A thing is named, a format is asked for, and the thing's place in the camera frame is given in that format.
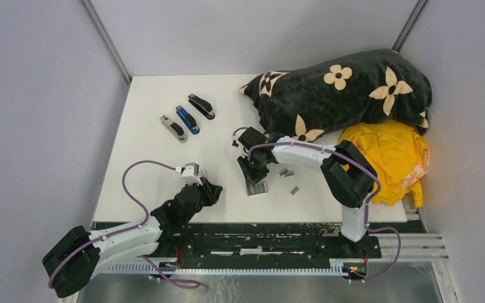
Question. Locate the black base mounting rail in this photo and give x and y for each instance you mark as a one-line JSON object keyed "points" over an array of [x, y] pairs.
{"points": [[287, 245]]}

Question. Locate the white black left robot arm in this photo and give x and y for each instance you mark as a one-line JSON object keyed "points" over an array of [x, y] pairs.
{"points": [[81, 255]]}

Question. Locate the black stapler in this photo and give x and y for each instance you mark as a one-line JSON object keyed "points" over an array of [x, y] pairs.
{"points": [[204, 107]]}

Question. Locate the yellow crumpled cloth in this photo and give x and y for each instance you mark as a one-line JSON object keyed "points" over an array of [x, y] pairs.
{"points": [[399, 155]]}

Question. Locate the white slotted cable duct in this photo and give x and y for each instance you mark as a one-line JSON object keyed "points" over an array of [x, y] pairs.
{"points": [[140, 266]]}

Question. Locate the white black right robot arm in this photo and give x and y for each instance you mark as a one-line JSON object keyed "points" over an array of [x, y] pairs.
{"points": [[350, 177]]}

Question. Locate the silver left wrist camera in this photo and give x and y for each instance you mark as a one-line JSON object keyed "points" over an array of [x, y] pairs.
{"points": [[191, 173]]}

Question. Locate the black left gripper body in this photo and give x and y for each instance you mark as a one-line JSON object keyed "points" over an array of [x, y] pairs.
{"points": [[206, 198]]}

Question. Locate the staple box with staples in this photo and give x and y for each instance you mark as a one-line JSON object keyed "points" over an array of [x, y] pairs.
{"points": [[259, 188]]}

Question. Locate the beige stapler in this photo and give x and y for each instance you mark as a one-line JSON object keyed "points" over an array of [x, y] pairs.
{"points": [[174, 128]]}

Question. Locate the black floral plush pillow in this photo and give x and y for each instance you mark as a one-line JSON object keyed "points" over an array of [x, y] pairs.
{"points": [[372, 87]]}

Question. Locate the blue stapler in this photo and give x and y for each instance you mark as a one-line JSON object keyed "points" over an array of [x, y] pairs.
{"points": [[187, 119]]}

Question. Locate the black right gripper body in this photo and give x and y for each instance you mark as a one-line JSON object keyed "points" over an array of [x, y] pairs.
{"points": [[256, 163]]}

